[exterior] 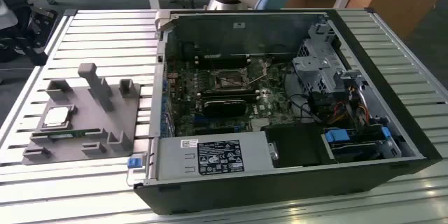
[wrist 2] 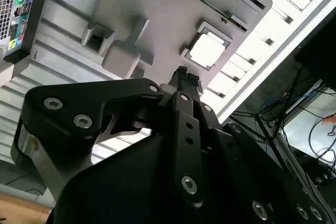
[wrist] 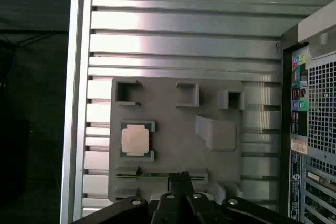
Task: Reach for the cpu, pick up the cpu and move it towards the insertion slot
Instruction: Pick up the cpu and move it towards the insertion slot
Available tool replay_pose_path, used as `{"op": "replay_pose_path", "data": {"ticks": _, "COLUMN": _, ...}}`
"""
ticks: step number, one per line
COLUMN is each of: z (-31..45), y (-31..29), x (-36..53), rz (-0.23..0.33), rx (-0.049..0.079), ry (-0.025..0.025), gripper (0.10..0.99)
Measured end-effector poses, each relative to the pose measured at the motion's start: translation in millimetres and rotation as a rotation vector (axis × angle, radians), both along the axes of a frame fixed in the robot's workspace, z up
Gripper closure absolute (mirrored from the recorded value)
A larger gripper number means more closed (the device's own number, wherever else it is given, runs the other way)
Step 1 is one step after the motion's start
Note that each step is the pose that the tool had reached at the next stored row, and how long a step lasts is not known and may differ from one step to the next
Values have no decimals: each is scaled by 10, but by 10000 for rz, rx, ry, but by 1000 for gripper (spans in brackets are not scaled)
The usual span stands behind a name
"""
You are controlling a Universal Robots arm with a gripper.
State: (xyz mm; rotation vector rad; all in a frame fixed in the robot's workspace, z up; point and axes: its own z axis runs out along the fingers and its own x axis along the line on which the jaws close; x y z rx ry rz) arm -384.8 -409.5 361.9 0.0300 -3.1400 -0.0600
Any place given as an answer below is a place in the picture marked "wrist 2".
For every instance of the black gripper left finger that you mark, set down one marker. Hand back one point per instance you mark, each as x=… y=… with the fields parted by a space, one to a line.
x=68 y=108

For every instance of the silver square CPU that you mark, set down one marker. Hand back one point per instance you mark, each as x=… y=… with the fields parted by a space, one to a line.
x=207 y=51

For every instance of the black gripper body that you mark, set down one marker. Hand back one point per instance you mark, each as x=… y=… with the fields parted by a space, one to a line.
x=131 y=182

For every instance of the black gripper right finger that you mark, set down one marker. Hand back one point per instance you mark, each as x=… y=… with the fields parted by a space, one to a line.
x=210 y=116

